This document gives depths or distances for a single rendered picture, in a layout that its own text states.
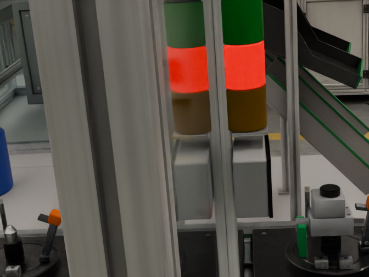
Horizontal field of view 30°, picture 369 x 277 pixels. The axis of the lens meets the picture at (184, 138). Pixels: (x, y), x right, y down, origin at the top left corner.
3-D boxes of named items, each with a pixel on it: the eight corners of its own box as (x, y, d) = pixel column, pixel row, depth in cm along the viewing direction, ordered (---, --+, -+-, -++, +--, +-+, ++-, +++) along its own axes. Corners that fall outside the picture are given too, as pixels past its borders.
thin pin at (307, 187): (310, 232, 112) (309, 184, 109) (310, 235, 111) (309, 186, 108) (305, 233, 112) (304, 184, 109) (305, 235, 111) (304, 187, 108)
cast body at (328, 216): (349, 222, 106) (349, 180, 104) (353, 236, 102) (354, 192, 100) (294, 224, 107) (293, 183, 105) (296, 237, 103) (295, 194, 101)
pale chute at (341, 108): (355, 143, 150) (370, 129, 148) (353, 165, 138) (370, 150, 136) (261, 55, 149) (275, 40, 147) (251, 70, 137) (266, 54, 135)
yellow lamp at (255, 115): (266, 117, 82) (264, 78, 81) (268, 131, 78) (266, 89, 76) (224, 120, 83) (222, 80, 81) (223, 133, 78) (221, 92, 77)
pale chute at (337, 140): (367, 168, 136) (384, 154, 134) (366, 195, 124) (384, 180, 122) (262, 71, 134) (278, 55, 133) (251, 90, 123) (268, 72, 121)
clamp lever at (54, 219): (53, 251, 111) (65, 211, 108) (50, 258, 109) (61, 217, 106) (32, 245, 111) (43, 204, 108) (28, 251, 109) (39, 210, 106)
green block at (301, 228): (306, 253, 105) (305, 223, 104) (307, 257, 104) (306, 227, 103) (298, 253, 105) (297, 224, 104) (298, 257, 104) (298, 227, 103)
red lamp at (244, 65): (264, 77, 81) (263, 35, 79) (266, 88, 76) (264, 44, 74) (222, 79, 81) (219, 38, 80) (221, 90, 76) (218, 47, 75)
